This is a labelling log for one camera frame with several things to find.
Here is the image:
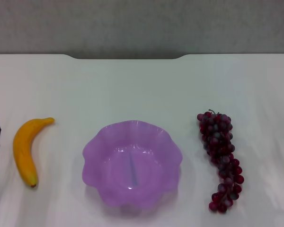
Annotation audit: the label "yellow plastic banana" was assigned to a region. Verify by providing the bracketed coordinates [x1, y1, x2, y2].
[13, 117, 55, 189]

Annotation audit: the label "dark red grape bunch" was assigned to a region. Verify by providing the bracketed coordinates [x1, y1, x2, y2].
[196, 109, 245, 213]

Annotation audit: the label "purple wavy plastic bowl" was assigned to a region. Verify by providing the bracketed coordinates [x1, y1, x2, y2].
[82, 120, 184, 212]

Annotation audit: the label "grey partition with white frame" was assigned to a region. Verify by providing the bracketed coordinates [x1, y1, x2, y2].
[0, 0, 284, 60]

